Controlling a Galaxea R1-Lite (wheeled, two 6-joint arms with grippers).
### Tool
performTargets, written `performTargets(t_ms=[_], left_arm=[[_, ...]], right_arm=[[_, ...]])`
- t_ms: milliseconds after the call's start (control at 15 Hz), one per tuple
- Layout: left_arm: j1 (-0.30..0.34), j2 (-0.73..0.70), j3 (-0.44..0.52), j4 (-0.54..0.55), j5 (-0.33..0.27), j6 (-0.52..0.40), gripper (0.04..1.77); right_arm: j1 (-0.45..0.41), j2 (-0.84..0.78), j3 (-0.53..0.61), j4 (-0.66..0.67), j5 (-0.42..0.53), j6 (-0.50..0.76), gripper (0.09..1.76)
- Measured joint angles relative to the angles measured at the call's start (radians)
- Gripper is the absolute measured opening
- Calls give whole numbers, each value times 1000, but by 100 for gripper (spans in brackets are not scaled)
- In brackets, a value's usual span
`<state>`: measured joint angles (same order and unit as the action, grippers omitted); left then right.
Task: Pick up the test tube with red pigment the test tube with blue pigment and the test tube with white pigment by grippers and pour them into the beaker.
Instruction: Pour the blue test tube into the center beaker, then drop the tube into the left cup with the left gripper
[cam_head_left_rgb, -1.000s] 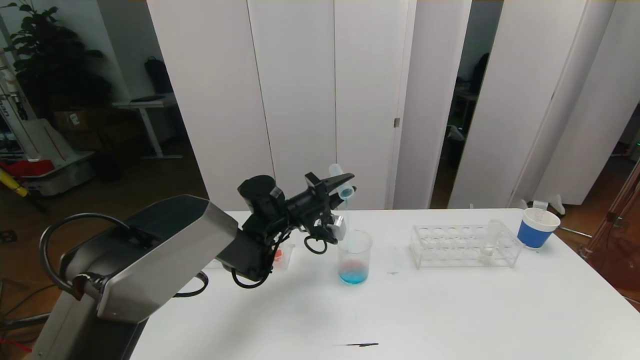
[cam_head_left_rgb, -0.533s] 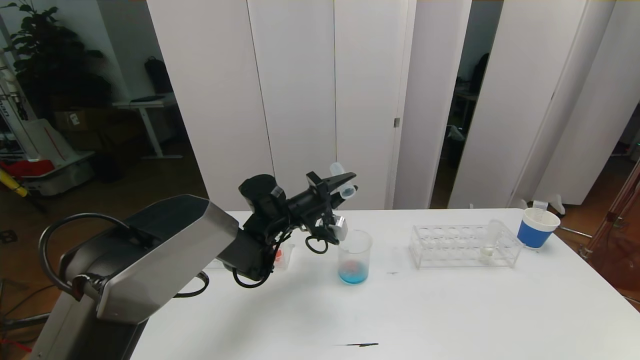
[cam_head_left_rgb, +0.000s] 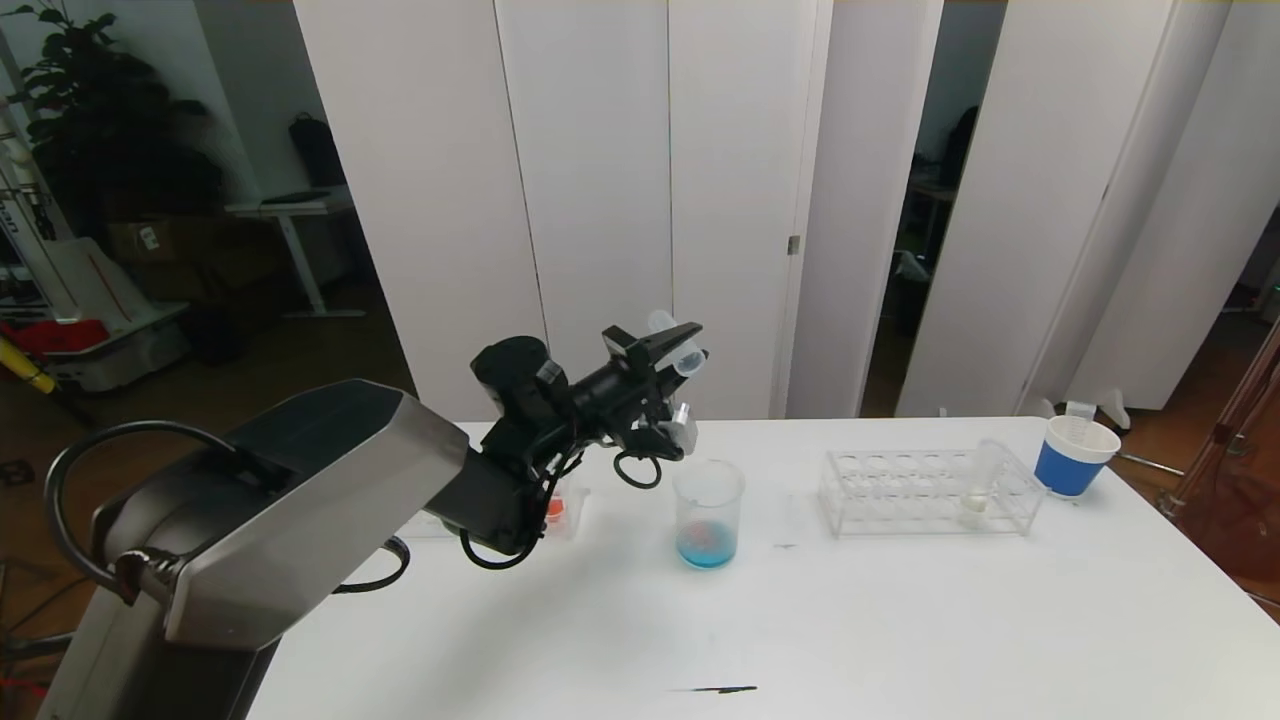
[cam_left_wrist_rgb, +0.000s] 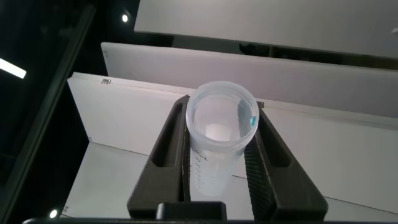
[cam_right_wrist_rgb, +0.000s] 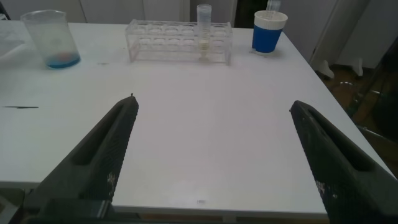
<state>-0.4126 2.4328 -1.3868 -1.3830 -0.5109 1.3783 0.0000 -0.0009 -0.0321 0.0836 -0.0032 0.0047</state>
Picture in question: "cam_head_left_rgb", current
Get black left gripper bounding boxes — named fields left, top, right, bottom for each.
left=571, top=321, right=710, bottom=430

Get test tube with blue pigment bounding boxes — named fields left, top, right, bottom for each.
left=647, top=309, right=707, bottom=378

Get clear acrylic test tube rack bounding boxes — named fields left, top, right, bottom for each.
left=400, top=485, right=591, bottom=541
left=817, top=447, right=1046, bottom=538

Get clear glass beaker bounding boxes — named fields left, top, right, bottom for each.
left=672, top=459, right=746, bottom=572

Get test tube pale yellow pigment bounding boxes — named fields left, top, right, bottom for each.
left=958, top=440, right=1011, bottom=528

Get white desk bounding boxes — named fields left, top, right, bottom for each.
left=226, top=188, right=366, bottom=319

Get white paper cup blue sleeve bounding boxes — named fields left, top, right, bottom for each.
left=1033, top=415, right=1121, bottom=499

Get black backpack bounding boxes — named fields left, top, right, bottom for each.
left=288, top=113, right=347, bottom=189

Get thin metal rod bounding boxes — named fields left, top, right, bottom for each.
left=1115, top=452, right=1186, bottom=479

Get brown cardboard box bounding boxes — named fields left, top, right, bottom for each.
left=106, top=218, right=199, bottom=264

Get white machine base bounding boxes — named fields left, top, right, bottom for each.
left=40, top=236, right=191, bottom=392

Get dark green potted plant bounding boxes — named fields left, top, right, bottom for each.
left=5, top=0, right=226, bottom=241

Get yellow tool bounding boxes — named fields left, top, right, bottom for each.
left=0, top=333, right=58, bottom=394

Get white pole with lettering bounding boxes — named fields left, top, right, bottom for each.
left=0, top=95, right=76, bottom=321

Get grey metal leg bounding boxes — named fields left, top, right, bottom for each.
left=0, top=632, right=73, bottom=661

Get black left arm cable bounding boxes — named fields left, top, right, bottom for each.
left=613, top=448, right=664, bottom=491

